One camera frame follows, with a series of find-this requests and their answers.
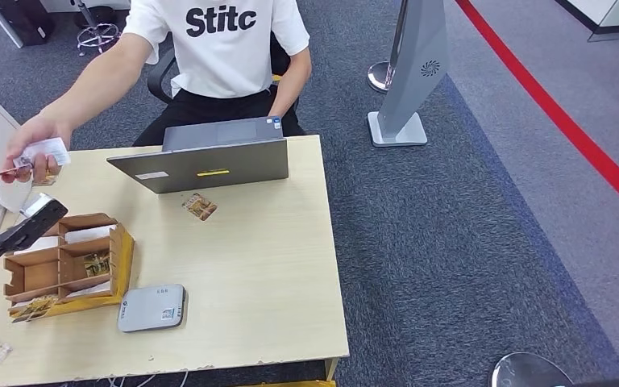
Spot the person's right hand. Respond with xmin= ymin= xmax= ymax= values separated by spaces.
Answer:
xmin=0 ymin=114 xmax=74 ymax=185

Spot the white ID card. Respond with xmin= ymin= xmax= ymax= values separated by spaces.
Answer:
xmin=13 ymin=137 xmax=72 ymax=169

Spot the wooden organizer box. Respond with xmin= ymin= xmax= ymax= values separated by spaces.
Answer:
xmin=3 ymin=213 xmax=135 ymax=324

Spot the grey card reader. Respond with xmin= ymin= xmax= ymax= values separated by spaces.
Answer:
xmin=116 ymin=283 xmax=188 ymax=334

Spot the person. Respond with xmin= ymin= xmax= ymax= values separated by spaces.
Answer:
xmin=0 ymin=0 xmax=314 ymax=185

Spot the black bag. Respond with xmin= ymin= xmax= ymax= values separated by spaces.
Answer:
xmin=0 ymin=0 xmax=56 ymax=48

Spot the chrome stool base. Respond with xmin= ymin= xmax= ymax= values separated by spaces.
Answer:
xmin=72 ymin=0 xmax=123 ymax=57

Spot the white office desk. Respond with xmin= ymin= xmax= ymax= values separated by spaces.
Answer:
xmin=0 ymin=0 xmax=131 ymax=49

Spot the black office chair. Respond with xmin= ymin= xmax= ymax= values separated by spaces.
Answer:
xmin=146 ymin=31 xmax=305 ymax=124

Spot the white paper sheet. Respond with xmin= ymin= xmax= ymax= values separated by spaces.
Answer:
xmin=65 ymin=280 xmax=113 ymax=299

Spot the grey laptop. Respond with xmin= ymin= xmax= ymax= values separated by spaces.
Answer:
xmin=106 ymin=116 xmax=290 ymax=195

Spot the chrome stanchion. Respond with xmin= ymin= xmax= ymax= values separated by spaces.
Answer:
xmin=488 ymin=352 xmax=575 ymax=387
xmin=367 ymin=0 xmax=409 ymax=95

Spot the grey kiosk stand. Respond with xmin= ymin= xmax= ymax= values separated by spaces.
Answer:
xmin=367 ymin=0 xmax=450 ymax=148

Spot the red barrier belt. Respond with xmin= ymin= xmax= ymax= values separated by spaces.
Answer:
xmin=455 ymin=0 xmax=619 ymax=226

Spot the white cable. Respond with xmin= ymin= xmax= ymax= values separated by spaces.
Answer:
xmin=95 ymin=368 xmax=190 ymax=387

